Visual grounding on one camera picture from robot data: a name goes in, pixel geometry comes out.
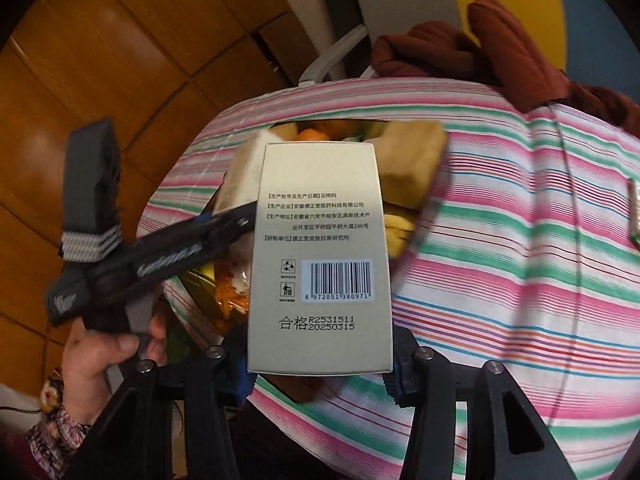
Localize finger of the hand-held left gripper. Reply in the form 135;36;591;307
194;201;259;249
134;211;227;256

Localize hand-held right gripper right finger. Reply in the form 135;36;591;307
382;327;576;480

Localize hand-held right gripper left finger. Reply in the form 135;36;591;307
62;329;258;480

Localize dark brown gift bag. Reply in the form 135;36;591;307
165;117;448;406

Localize beige box with barcode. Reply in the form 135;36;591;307
246;142;394;376

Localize person's left forearm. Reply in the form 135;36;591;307
25;367;96;480

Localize person's left hand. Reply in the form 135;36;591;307
61;307;169;414

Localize yellow object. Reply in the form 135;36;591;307
385;210;417;258

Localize light grey chair armrest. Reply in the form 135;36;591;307
299;25;371;86

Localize green-edged cracker packet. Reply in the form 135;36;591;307
627;177;640;247

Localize reddish brown jacket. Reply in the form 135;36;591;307
371;0;640;138

